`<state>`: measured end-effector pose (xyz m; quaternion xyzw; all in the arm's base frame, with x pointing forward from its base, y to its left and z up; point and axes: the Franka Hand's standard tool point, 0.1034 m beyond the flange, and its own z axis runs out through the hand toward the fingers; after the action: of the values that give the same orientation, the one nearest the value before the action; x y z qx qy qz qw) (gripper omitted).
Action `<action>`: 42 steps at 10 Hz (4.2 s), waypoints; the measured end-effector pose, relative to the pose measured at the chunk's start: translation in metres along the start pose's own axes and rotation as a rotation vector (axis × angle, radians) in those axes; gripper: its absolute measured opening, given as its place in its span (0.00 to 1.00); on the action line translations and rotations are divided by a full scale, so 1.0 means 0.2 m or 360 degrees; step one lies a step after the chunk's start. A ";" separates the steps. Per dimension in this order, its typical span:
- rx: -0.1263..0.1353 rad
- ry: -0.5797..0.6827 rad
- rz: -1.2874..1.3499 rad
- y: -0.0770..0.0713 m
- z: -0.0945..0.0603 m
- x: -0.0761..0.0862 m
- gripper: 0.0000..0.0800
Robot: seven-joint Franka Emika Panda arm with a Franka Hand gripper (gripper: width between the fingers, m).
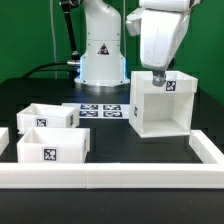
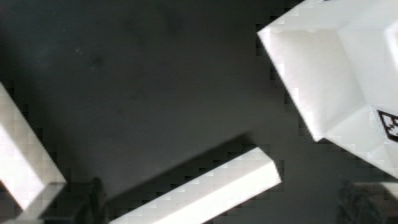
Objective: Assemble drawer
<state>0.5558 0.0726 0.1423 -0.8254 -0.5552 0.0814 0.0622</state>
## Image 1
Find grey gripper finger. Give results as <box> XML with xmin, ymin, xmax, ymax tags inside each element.
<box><xmin>152</xmin><ymin>70</ymin><xmax>166</xmax><ymax>87</ymax></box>

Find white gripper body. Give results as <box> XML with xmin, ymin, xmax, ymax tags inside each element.
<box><xmin>139</xmin><ymin>0</ymin><xmax>190</xmax><ymax>71</ymax></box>

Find white drawer cabinet frame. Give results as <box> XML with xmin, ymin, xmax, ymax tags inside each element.
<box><xmin>129</xmin><ymin>71</ymin><xmax>198</xmax><ymax>138</ymax></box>

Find white drawer box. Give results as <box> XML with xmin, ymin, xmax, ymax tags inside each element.
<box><xmin>17</xmin><ymin>103</ymin><xmax>79</xmax><ymax>134</ymax></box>
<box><xmin>17</xmin><ymin>127</ymin><xmax>90</xmax><ymax>163</ymax></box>

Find white front drawer box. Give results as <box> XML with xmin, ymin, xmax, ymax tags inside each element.
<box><xmin>17</xmin><ymin>127</ymin><xmax>90</xmax><ymax>163</ymax></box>

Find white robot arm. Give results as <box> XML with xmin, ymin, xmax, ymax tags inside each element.
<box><xmin>60</xmin><ymin>0</ymin><xmax>194</xmax><ymax>88</ymax></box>

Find white marker sheet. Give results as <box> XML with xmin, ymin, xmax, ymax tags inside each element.
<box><xmin>63</xmin><ymin>103</ymin><xmax>129</xmax><ymax>119</ymax></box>

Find white U-shaped border fence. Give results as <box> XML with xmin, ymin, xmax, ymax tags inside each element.
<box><xmin>0</xmin><ymin>130</ymin><xmax>224</xmax><ymax>189</ymax></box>

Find white hanging cable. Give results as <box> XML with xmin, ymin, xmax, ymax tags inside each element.
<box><xmin>49</xmin><ymin>0</ymin><xmax>58</xmax><ymax>80</ymax></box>

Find black cable at base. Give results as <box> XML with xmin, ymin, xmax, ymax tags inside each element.
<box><xmin>22</xmin><ymin>60</ymin><xmax>82</xmax><ymax>80</ymax></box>

